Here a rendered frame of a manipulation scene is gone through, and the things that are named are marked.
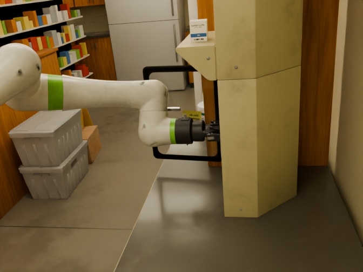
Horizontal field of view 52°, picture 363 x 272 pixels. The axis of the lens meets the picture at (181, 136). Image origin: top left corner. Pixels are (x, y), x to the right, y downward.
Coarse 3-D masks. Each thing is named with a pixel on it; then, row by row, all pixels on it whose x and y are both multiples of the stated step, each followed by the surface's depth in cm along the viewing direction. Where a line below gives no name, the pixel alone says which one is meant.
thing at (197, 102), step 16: (160, 80) 146; (176, 80) 145; (192, 80) 143; (208, 80) 141; (176, 96) 147; (192, 96) 145; (208, 96) 143; (176, 112) 150; (192, 112) 148; (208, 112) 146; (176, 144) 156; (192, 144) 153; (208, 144) 151
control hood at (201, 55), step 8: (208, 32) 131; (184, 40) 118; (208, 40) 114; (176, 48) 107; (184, 48) 106; (192, 48) 106; (200, 48) 105; (208, 48) 105; (184, 56) 107; (192, 56) 107; (200, 56) 106; (208, 56) 106; (192, 64) 108; (200, 64) 107; (208, 64) 107; (216, 64) 107; (200, 72) 108; (208, 72) 108; (216, 72) 108
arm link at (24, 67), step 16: (0, 48) 100; (16, 48) 99; (0, 64) 96; (16, 64) 98; (32, 64) 101; (0, 80) 96; (16, 80) 99; (32, 80) 103; (0, 96) 97; (16, 96) 109
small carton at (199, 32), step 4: (192, 20) 115; (196, 20) 114; (200, 20) 113; (204, 20) 112; (192, 24) 112; (196, 24) 112; (200, 24) 112; (204, 24) 112; (192, 28) 112; (196, 28) 112; (200, 28) 112; (204, 28) 112; (192, 32) 113; (196, 32) 113; (200, 32) 113; (204, 32) 113; (192, 36) 113; (196, 36) 113; (200, 36) 113; (204, 36) 113; (192, 40) 114; (196, 40) 114; (200, 40) 114; (204, 40) 113
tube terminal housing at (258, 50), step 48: (240, 0) 99; (288, 0) 106; (240, 48) 104; (288, 48) 111; (240, 96) 109; (288, 96) 117; (240, 144) 115; (288, 144) 124; (240, 192) 122; (288, 192) 131
